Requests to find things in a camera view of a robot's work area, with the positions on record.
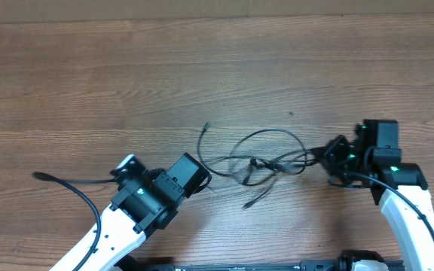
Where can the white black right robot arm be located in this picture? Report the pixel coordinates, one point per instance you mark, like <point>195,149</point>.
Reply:
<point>373,160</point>

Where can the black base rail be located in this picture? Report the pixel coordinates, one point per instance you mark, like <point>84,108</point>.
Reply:
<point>304,265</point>

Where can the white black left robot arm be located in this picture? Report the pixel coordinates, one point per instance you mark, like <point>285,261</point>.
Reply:
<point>147,200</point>

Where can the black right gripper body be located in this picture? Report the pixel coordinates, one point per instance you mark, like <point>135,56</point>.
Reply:
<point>337,158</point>

